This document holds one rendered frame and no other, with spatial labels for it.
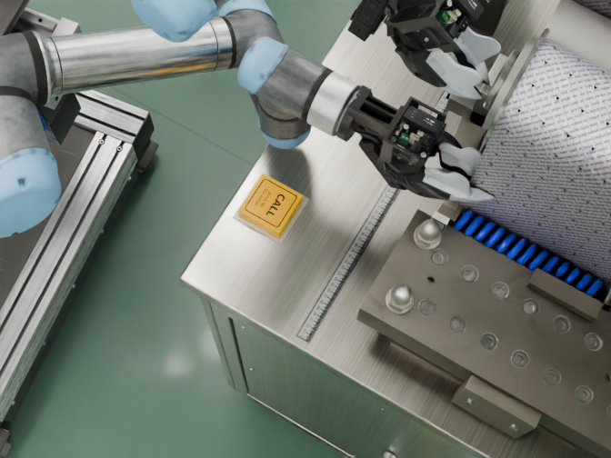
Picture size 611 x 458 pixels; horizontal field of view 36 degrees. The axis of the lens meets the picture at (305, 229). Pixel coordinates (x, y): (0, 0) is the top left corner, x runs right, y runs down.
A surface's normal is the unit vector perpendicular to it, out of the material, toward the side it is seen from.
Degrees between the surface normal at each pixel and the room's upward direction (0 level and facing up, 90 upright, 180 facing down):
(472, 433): 0
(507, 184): 90
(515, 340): 0
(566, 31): 12
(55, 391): 0
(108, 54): 31
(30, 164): 37
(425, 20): 90
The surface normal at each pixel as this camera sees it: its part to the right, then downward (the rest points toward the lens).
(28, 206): 0.48, 0.81
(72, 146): 0.02, -0.33
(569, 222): -0.51, 0.81
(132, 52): 0.46, 0.00
